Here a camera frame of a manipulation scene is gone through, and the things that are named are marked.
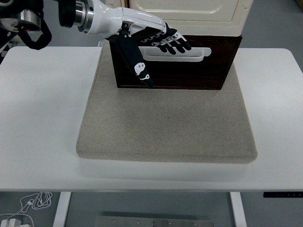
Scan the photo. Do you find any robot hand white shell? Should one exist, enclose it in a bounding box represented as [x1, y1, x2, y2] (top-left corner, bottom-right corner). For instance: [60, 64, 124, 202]
[86, 0, 192, 89]

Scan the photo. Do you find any dark wooden drawer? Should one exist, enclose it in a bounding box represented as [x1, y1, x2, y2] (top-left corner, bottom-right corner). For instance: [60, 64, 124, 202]
[113, 39, 239, 87]

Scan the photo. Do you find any white charger adapter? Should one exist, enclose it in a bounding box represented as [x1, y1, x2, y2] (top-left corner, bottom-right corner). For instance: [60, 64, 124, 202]
[1, 218, 22, 227]

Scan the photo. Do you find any white drawer handle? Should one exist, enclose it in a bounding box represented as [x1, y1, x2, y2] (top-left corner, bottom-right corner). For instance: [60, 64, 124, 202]
[138, 46, 212, 62]

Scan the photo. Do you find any black table control panel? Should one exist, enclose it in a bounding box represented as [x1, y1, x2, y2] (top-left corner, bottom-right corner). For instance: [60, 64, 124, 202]
[263, 192, 303, 199]

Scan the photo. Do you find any white table leg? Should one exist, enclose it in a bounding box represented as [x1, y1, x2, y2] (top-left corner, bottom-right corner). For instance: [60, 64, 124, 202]
[229, 192, 247, 227]
[52, 191, 71, 227]

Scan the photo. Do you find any dark wooden drawer casing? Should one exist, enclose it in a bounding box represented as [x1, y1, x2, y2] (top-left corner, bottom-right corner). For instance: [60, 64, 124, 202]
[108, 33, 243, 90]

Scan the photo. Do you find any white cable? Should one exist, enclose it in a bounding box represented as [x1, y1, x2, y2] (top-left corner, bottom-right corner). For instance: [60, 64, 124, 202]
[0, 191, 53, 227]

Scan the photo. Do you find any beige fabric mat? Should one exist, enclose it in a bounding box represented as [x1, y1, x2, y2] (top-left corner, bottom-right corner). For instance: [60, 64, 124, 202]
[76, 40, 258, 164]

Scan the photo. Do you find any cream cabinet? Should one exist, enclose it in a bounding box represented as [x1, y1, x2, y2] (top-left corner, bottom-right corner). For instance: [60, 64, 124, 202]
[105, 0, 254, 37]

